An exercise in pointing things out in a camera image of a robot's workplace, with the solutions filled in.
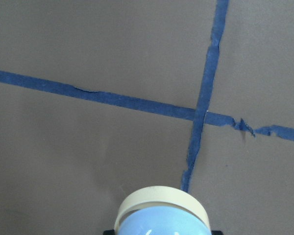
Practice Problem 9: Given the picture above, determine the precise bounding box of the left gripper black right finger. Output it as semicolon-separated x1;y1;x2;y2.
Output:
211;231;222;235

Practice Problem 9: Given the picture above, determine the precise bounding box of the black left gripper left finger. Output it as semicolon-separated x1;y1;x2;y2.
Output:
102;230;115;235

